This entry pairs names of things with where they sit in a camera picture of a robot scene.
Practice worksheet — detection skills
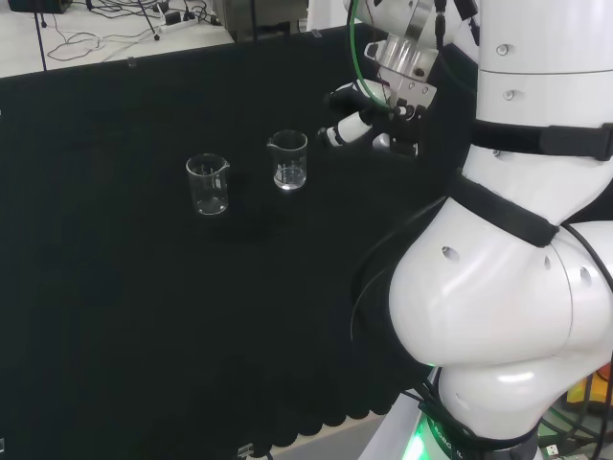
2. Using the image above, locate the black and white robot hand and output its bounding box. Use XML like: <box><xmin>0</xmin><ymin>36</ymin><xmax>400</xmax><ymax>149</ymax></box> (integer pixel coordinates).
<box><xmin>318</xmin><ymin>80</ymin><xmax>428</xmax><ymax>160</ymax></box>

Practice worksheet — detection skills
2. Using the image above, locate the clear glass beaker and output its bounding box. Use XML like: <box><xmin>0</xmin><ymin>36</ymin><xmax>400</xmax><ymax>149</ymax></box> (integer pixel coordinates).
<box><xmin>266</xmin><ymin>128</ymin><xmax>308</xmax><ymax>192</ymax></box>
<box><xmin>185</xmin><ymin>152</ymin><xmax>232</xmax><ymax>217</ymax></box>

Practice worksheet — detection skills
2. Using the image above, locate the grey metal cabinet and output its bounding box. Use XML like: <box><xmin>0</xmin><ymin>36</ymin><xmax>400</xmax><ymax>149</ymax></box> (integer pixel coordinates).
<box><xmin>212</xmin><ymin>0</ymin><xmax>308</xmax><ymax>43</ymax></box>

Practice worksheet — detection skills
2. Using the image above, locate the white power strip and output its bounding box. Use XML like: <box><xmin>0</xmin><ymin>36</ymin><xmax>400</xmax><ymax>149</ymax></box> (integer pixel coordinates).
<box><xmin>160</xmin><ymin>11</ymin><xmax>198</xmax><ymax>34</ymax></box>

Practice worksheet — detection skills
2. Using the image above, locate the black tripod leg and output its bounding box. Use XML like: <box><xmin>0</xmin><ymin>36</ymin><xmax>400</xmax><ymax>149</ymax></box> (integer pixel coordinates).
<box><xmin>137</xmin><ymin>0</ymin><xmax>162</xmax><ymax>42</ymax></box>

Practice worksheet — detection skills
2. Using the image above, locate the black bench cloth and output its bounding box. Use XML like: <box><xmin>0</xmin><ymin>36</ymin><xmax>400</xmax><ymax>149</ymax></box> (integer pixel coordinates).
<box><xmin>0</xmin><ymin>23</ymin><xmax>480</xmax><ymax>460</ymax></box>

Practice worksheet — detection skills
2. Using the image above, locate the blue pole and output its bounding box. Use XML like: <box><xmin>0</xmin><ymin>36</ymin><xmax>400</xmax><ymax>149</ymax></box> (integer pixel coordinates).
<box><xmin>32</xmin><ymin>0</ymin><xmax>49</xmax><ymax>73</ymax></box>

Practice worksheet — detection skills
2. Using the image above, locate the black box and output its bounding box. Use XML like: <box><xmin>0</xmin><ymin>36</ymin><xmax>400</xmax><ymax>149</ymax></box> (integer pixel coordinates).
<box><xmin>8</xmin><ymin>0</ymin><xmax>74</xmax><ymax>14</ymax></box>

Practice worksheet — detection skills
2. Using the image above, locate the yellow stop button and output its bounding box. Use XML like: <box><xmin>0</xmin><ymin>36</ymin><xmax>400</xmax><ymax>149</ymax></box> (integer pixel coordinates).
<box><xmin>564</xmin><ymin>366</ymin><xmax>613</xmax><ymax>414</ymax></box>

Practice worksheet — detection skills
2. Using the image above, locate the white floor cable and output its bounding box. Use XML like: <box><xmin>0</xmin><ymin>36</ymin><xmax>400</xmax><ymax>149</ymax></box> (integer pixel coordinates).
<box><xmin>46</xmin><ymin>12</ymin><xmax>162</xmax><ymax>64</ymax></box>

